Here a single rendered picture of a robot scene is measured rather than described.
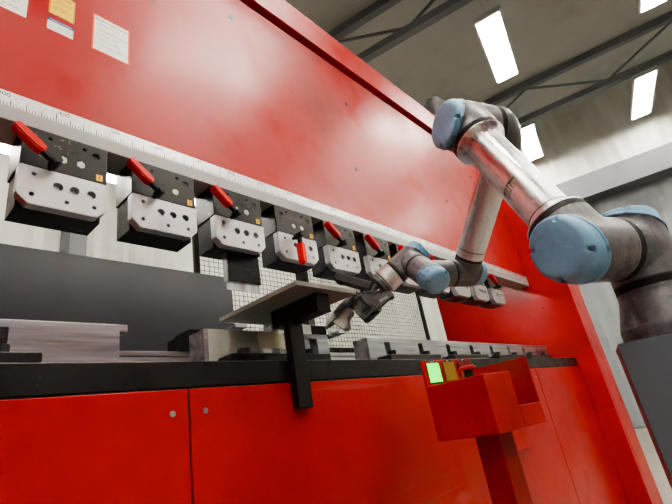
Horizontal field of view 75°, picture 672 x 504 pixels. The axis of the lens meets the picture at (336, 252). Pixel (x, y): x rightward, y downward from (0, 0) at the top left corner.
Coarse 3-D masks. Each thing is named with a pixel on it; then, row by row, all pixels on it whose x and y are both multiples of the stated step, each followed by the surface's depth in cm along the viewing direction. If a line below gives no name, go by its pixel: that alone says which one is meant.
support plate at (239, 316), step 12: (288, 288) 86; (300, 288) 87; (312, 288) 88; (324, 288) 90; (336, 288) 93; (264, 300) 90; (276, 300) 92; (288, 300) 93; (336, 300) 99; (240, 312) 95; (252, 312) 97; (264, 312) 99; (264, 324) 109
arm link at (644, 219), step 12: (612, 216) 80; (624, 216) 79; (636, 216) 78; (648, 216) 78; (636, 228) 75; (648, 228) 76; (660, 228) 77; (648, 240) 75; (660, 240) 76; (648, 252) 74; (660, 252) 75; (648, 264) 75; (660, 264) 75; (636, 276) 76
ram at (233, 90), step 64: (128, 0) 114; (192, 0) 133; (0, 64) 83; (64, 64) 93; (192, 64) 122; (256, 64) 145; (320, 64) 179; (0, 128) 82; (64, 128) 88; (128, 128) 99; (192, 128) 113; (256, 128) 133; (320, 128) 160; (384, 128) 202; (256, 192) 122; (320, 192) 145; (384, 192) 178; (448, 192) 231; (448, 256) 200; (512, 256) 270
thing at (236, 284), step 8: (224, 256) 110; (232, 256) 111; (240, 256) 113; (224, 264) 110; (232, 264) 110; (240, 264) 112; (248, 264) 114; (256, 264) 116; (224, 272) 109; (232, 272) 109; (240, 272) 111; (248, 272) 113; (256, 272) 115; (224, 280) 108; (232, 280) 108; (240, 280) 110; (248, 280) 112; (256, 280) 114; (232, 288) 108; (240, 288) 110; (248, 288) 112; (256, 288) 114
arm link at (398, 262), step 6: (414, 240) 127; (408, 246) 126; (414, 246) 125; (420, 246) 125; (402, 252) 126; (408, 252) 124; (414, 252) 124; (420, 252) 124; (426, 252) 125; (396, 258) 125; (402, 258) 124; (408, 258) 122; (390, 264) 125; (396, 264) 124; (402, 264) 124; (396, 270) 124; (402, 270) 124; (402, 276) 124
